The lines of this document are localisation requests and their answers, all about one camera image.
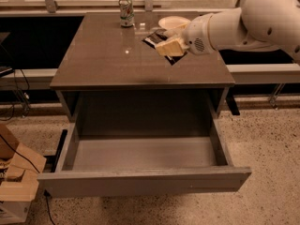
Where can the green white soda can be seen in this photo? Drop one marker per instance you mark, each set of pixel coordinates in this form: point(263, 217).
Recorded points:
point(126, 13)

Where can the open grey top drawer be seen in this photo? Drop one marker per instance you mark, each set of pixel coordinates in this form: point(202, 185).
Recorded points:
point(119, 166)

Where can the white gripper with vent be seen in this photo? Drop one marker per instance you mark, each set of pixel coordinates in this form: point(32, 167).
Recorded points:
point(196, 35)

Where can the white bowl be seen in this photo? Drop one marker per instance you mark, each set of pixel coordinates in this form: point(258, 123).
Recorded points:
point(171, 22)

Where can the cardboard box stack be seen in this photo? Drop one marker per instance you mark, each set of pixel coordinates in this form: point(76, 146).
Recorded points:
point(20, 167)

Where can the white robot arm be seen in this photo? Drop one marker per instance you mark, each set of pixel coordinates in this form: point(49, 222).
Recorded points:
point(257, 26)

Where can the grey cabinet with glossy top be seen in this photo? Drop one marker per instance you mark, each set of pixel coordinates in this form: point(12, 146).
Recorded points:
point(113, 84)

